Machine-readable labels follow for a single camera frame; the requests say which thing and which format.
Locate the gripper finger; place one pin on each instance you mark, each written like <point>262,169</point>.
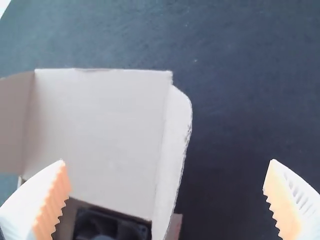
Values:
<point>292,205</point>
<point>32,210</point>

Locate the black square fan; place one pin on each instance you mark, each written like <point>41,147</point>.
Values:
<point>107,225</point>

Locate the cardboard box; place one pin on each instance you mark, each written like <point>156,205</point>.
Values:
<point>105,130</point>

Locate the black mat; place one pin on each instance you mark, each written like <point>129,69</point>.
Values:
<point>250,87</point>

